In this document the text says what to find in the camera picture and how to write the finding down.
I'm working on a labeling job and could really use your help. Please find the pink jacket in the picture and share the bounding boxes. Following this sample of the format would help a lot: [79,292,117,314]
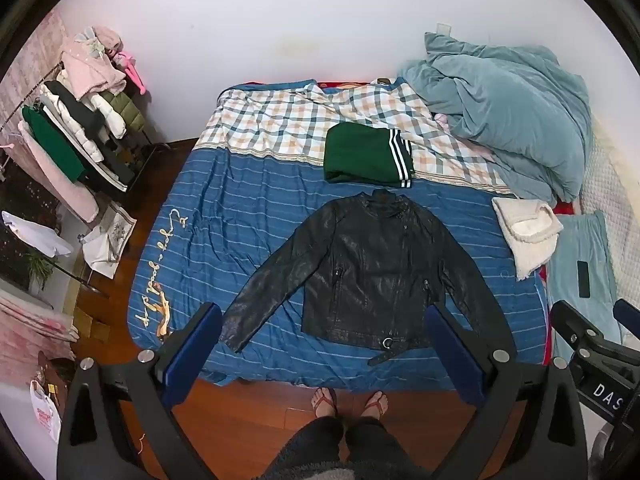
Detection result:
[60,25,127,101]

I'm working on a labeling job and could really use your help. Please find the bed with blue plaid sheet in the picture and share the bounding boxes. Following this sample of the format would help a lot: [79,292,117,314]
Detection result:
[127,77,556,387]

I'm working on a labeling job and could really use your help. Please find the folded white fleece garment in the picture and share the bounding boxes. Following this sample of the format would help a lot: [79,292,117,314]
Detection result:
[491,197,564,281]

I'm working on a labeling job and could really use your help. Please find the person's dark pants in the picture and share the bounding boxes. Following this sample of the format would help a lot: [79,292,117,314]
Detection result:
[262,416,431,480]

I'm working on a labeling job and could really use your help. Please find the white down jacket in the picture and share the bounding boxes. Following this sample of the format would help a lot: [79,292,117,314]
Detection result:
[87,92,127,138]

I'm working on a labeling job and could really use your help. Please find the plaid checked blanket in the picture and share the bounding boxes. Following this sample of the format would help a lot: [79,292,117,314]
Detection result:
[247,78,581,366]

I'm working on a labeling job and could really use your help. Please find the pink fleece garment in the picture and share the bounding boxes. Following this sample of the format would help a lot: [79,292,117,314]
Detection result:
[17,120,101,223]

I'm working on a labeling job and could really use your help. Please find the black leather jacket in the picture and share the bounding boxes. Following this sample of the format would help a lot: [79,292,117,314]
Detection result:
[218,189,518,367]

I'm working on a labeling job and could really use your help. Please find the green potted plant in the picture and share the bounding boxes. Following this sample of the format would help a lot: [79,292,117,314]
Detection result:
[25,250,56,296]

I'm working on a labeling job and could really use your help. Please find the printed tote bag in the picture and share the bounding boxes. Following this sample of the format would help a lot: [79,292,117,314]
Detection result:
[82,201,137,278]

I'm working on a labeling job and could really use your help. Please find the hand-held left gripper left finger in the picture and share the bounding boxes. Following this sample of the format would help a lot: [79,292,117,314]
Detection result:
[57,302,223,480]

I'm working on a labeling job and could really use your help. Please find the black clothes rack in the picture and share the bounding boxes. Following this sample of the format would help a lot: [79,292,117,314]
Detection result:
[0,55,173,196]

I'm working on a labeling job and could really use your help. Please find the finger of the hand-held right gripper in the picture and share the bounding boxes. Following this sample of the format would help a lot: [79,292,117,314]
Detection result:
[550,300,603,356]
[614,298,640,341]

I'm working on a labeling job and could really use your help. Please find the hanging black garment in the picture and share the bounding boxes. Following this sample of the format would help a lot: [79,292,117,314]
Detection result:
[47,80,108,131]

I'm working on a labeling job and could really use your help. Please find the person's right foot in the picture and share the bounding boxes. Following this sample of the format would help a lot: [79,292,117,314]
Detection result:
[361,390,389,420]

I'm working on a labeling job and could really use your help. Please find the black phone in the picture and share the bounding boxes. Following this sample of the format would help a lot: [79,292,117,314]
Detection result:
[576,260,593,299]

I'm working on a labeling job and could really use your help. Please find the person's foot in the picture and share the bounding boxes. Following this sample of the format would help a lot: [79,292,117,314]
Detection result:
[361,390,389,420]
[310,386,339,418]

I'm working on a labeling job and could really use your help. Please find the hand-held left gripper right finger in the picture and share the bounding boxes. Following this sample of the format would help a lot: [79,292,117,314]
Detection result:
[425,302,591,480]

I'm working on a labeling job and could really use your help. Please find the folded green striped garment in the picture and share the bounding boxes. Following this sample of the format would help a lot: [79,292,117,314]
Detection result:
[322,123,416,189]

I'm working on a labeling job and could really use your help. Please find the hanging green garment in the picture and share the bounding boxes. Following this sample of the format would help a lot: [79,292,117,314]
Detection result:
[21,105,87,184]

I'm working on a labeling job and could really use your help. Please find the olive down jacket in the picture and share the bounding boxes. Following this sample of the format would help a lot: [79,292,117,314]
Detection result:
[102,91,147,133]

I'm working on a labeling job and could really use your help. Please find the pink patterned cloth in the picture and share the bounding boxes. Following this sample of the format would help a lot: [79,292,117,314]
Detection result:
[0,290,78,361]

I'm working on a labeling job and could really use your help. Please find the white plastic bag red print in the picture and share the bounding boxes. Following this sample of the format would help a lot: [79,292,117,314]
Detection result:
[29,380,63,443]

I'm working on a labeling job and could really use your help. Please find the white knitted blanket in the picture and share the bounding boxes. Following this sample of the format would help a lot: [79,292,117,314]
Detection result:
[580,115,640,306]

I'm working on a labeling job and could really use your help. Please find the white cloth bag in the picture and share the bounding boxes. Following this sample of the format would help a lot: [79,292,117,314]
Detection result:
[1,210,75,256]

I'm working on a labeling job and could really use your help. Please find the teal duvet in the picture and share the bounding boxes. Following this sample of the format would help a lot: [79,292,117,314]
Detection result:
[396,31,595,204]

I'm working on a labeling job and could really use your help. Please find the teal pillow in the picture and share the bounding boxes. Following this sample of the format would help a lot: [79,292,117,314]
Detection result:
[547,210,626,361]

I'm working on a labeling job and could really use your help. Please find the person's left foot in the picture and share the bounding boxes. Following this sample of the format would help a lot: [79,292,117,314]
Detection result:
[310,386,339,418]

